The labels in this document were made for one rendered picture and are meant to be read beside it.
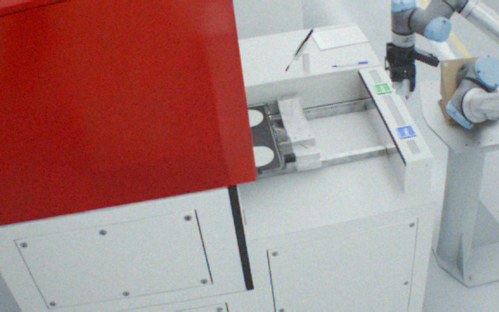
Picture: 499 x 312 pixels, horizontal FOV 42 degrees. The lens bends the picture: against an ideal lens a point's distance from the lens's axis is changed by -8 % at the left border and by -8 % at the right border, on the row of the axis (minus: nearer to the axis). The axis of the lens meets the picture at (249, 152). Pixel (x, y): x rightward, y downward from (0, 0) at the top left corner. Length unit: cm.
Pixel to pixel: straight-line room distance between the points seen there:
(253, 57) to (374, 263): 92
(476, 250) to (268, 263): 126
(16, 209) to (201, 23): 68
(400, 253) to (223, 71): 109
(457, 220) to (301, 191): 89
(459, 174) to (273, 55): 87
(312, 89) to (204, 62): 112
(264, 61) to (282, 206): 66
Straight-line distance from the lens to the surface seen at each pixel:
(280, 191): 228
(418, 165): 219
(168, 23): 145
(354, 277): 238
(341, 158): 235
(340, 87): 260
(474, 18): 199
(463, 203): 286
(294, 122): 246
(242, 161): 167
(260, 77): 256
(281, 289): 234
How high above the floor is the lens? 236
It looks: 39 degrees down
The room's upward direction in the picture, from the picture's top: 8 degrees counter-clockwise
